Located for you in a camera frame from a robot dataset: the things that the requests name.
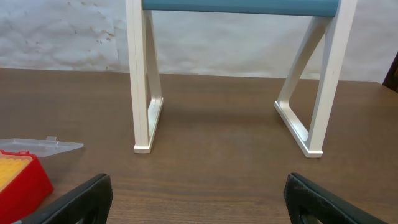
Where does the red and yellow tip box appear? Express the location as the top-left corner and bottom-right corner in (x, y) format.
(0, 136), (85, 224)

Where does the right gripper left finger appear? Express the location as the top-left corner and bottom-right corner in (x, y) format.
(11, 173), (114, 224)

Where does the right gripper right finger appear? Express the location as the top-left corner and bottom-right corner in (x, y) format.
(283, 172), (390, 224)

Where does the white and blue stand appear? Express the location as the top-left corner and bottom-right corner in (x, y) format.
(125, 0), (358, 159)

